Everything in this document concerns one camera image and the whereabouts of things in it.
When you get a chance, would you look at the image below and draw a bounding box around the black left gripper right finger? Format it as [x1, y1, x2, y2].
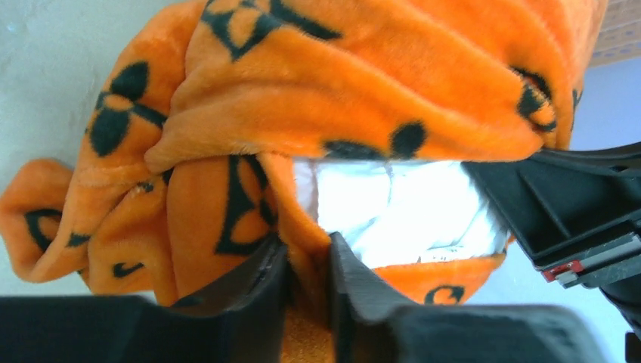
[330, 233, 605, 362]

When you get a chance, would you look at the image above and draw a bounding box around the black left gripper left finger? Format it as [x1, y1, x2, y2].
[1, 237, 288, 362]

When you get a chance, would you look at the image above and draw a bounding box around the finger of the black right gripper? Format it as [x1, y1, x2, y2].
[463, 144, 640, 288]

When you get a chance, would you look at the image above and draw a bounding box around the white pillow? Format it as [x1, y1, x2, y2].
[293, 159, 508, 268]

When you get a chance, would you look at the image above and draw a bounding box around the orange patterned pillowcase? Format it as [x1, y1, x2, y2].
[1, 1, 608, 362]

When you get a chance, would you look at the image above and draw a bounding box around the pink desk file organizer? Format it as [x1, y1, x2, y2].
[590, 0, 640, 67]

